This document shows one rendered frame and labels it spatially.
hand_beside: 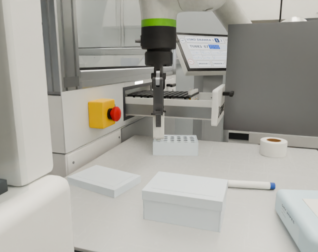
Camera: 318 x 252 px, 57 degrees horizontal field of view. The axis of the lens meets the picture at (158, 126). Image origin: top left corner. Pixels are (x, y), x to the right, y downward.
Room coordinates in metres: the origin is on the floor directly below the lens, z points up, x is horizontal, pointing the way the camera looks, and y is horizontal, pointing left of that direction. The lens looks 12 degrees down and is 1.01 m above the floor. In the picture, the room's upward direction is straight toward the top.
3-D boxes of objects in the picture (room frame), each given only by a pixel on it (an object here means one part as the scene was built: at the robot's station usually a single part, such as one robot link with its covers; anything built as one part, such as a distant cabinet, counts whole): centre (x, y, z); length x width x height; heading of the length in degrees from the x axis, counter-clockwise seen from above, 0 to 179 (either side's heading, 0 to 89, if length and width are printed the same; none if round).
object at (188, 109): (1.07, -0.01, 0.86); 0.40 x 0.26 x 0.06; 72
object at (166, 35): (0.80, 0.00, 1.07); 0.12 x 0.09 x 0.06; 87
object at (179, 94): (1.07, -0.02, 0.87); 0.22 x 0.18 x 0.06; 72
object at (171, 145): (0.80, -0.05, 0.78); 0.12 x 0.08 x 0.04; 87
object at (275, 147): (0.78, -0.32, 0.78); 0.07 x 0.07 x 0.04
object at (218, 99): (1.01, -0.21, 0.87); 0.29 x 0.02 x 0.11; 162
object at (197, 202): (0.45, -0.05, 0.79); 0.13 x 0.09 x 0.05; 72
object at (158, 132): (0.78, 0.00, 0.84); 0.03 x 0.01 x 0.07; 87
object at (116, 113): (0.77, 0.12, 0.88); 0.04 x 0.03 x 0.04; 162
